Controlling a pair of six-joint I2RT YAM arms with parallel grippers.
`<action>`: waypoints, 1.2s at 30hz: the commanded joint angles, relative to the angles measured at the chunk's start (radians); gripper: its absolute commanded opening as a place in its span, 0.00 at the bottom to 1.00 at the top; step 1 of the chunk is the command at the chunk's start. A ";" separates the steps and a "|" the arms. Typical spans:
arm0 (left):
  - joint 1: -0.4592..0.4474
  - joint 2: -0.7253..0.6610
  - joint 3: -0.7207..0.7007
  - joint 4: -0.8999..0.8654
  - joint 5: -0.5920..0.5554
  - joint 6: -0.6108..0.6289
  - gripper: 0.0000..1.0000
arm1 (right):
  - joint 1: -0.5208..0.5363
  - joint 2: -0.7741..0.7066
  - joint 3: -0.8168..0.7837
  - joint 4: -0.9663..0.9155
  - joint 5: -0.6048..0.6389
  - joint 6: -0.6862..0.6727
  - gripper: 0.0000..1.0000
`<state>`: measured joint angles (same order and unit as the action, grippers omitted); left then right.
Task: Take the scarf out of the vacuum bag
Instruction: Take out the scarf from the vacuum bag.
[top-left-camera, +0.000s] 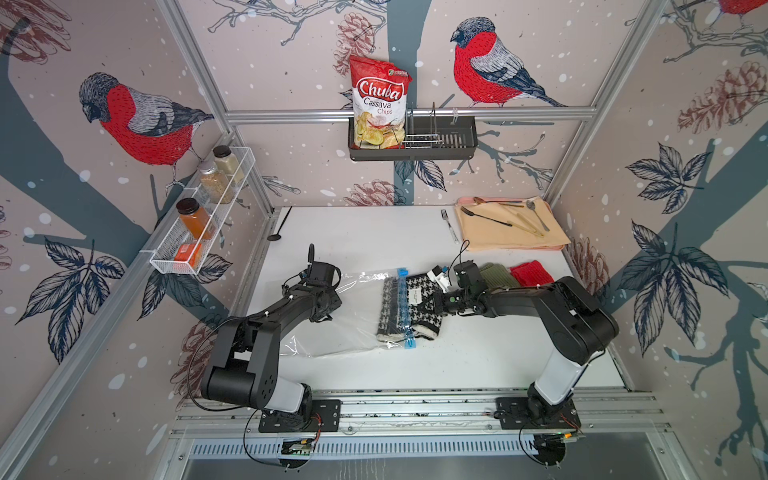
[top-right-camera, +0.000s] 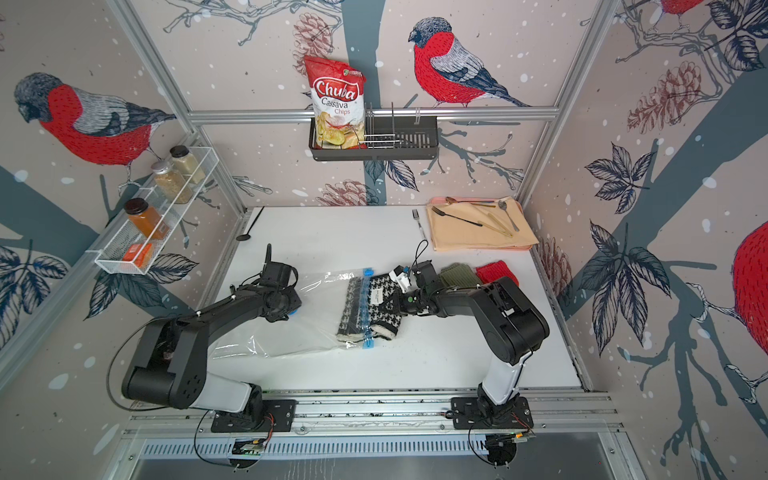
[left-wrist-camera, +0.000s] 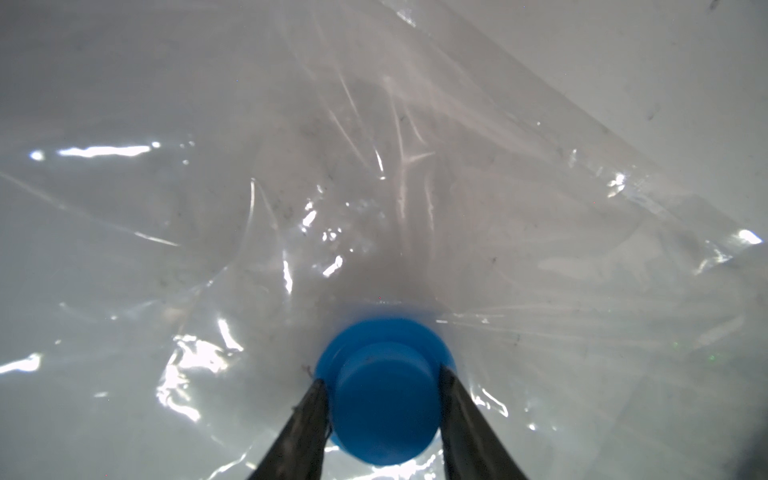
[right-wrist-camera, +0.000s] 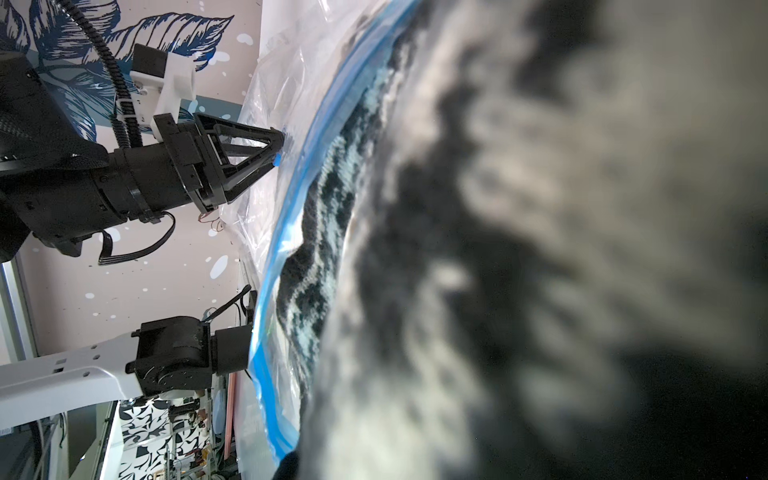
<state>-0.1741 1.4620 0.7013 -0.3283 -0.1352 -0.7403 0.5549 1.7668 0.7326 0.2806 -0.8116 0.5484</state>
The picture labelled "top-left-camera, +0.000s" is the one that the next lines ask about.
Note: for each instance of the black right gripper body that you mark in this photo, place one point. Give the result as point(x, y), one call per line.
point(456, 301)

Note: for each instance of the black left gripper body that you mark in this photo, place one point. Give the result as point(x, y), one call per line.
point(333, 301)

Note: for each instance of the green knitted cloth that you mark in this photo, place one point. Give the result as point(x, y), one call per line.
point(497, 276)

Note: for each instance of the houndstooth black white scarf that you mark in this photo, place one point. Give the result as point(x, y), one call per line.
point(425, 323)

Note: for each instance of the clear vacuum bag blue zipper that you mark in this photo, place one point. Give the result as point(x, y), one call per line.
point(369, 318)

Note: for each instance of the red knitted cloth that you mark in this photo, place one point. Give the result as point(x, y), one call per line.
point(531, 274)

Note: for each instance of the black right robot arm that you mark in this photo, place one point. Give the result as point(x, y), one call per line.
point(579, 330)

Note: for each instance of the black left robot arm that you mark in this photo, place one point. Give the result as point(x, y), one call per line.
point(243, 366)

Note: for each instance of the red Chuba cassava chips bag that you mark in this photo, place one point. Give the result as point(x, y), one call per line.
point(379, 98)

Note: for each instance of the black ladle at table edge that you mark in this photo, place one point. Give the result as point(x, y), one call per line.
point(276, 235)

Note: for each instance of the silver fork on table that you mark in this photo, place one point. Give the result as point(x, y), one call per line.
point(445, 217)

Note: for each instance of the gold utensil on placemat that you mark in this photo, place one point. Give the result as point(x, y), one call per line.
point(528, 226)

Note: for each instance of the beige placemat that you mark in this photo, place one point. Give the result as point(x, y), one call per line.
point(486, 235)

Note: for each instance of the pink tray under placemat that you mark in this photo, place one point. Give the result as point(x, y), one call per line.
point(469, 200)

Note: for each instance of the copper spoon on placemat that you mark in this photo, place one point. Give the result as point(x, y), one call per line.
point(507, 203)

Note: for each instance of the silver spoon on placemat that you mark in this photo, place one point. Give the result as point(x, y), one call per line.
point(531, 205)

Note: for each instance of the small orange box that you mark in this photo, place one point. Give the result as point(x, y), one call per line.
point(189, 253)

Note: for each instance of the orange spice jar black lid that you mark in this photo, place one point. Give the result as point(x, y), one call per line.
point(195, 218)

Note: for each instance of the tan spice jar middle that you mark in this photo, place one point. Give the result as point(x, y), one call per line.
point(219, 188)

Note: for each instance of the yellow spice jar black lid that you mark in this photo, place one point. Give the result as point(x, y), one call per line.
point(228, 163)

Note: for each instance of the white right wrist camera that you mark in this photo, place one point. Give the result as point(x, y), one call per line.
point(440, 276)

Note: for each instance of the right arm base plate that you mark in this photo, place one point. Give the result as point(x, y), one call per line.
point(518, 412)

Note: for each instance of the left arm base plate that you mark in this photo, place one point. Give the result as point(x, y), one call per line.
point(320, 415)

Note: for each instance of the clear acrylic wall shelf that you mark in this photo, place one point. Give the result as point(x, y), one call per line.
point(162, 257)

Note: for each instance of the black wall basket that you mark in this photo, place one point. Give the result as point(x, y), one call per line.
point(438, 138)

